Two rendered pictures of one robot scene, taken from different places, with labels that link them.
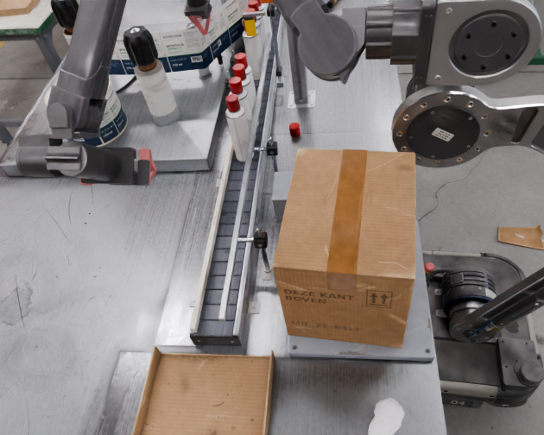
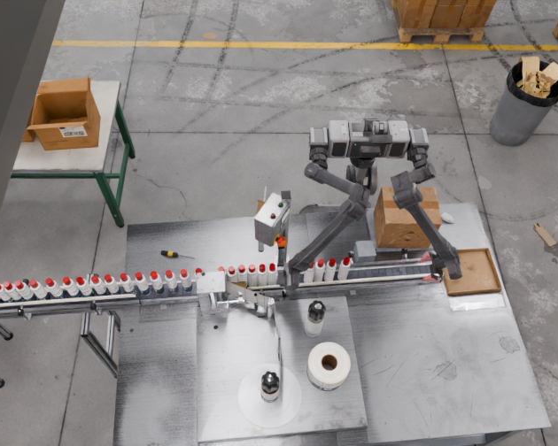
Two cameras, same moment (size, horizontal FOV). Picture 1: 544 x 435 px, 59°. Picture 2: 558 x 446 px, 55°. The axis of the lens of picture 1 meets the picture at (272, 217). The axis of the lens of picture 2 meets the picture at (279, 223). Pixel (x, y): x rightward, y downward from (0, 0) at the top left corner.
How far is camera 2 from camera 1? 2.76 m
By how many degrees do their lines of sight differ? 58
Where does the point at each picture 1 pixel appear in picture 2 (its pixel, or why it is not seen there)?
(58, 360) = (463, 335)
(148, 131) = (327, 335)
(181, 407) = (464, 280)
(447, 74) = not seen: hidden behind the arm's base
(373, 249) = (427, 197)
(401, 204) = not seen: hidden behind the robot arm
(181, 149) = (340, 311)
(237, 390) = not seen: hidden behind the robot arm
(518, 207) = (240, 209)
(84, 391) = (470, 319)
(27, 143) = (456, 271)
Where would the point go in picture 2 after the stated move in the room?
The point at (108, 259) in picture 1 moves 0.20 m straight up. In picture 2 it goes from (410, 334) to (420, 319)
